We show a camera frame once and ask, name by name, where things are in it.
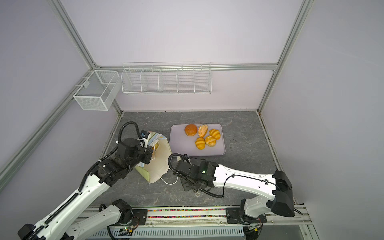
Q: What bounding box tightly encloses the green paper gift bag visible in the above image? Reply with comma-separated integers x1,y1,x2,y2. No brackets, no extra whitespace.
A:
135,132,172,184

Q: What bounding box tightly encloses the round pale scored bun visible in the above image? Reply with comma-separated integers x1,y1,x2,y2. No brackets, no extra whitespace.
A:
205,135,217,147

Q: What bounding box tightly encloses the round brown fake bun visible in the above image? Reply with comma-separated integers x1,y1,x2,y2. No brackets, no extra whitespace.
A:
185,124,198,137

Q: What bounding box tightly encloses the oval orange fake bread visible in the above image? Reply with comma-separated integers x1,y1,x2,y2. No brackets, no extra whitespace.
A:
198,125,208,138

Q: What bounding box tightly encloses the yellow fake bread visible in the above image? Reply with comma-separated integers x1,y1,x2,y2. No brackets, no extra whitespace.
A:
209,129,221,140

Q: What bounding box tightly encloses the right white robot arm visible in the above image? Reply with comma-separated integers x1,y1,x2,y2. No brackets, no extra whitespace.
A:
168,154,295,225

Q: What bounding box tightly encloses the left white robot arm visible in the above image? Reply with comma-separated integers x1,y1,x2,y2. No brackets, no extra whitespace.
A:
18,122,153,240

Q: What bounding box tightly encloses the lavender plastic tray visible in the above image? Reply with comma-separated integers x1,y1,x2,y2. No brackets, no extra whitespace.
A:
169,124,226,157

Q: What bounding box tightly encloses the small white mesh basket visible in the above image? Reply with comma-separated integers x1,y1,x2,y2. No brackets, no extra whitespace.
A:
74,70,122,111

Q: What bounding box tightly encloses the white vented cable duct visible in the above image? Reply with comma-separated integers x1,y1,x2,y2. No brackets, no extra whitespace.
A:
86,226,245,240

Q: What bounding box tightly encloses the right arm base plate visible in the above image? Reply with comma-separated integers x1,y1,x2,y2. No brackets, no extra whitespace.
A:
225,207,267,225

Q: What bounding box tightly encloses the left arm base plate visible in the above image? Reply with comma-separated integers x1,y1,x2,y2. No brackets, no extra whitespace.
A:
118,209,148,226

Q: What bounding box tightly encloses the long white wire rack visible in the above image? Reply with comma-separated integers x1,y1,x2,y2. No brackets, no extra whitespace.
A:
121,62,212,95

